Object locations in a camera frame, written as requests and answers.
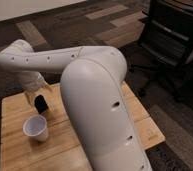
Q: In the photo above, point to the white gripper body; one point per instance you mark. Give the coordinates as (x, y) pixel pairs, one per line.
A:
(31, 81)

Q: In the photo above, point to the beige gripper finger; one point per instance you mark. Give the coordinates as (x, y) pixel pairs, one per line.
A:
(30, 96)
(47, 87)

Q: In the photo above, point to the black eraser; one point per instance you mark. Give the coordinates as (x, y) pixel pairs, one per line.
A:
(40, 104)

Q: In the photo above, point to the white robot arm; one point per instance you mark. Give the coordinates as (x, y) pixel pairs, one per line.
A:
(91, 91)

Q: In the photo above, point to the wooden table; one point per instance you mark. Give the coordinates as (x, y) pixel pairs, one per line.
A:
(62, 151)

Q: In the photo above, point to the black office chair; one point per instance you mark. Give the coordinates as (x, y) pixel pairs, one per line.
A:
(168, 37)

